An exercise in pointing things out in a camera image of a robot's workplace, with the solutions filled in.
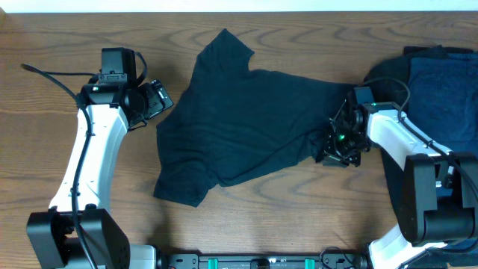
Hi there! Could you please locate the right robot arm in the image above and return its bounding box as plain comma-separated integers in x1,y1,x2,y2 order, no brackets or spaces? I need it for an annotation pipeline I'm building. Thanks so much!
323,102,477,268

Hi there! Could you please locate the dark teal t-shirt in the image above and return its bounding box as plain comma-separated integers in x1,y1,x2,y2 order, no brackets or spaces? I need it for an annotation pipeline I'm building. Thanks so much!
154,30,353,207

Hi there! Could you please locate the black garment in pile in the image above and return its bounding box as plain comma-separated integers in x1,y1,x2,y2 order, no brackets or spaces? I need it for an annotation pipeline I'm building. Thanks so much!
364,46,477,114

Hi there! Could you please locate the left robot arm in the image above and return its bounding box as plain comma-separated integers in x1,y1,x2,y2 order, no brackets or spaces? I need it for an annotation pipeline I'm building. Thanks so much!
26,80,173,268

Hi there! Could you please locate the blue garment in pile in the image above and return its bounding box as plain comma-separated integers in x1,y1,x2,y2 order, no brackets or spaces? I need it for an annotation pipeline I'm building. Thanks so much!
406,52,478,251

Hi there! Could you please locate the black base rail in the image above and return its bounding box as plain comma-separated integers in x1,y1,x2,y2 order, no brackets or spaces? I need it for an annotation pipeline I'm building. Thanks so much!
126,244,374,269

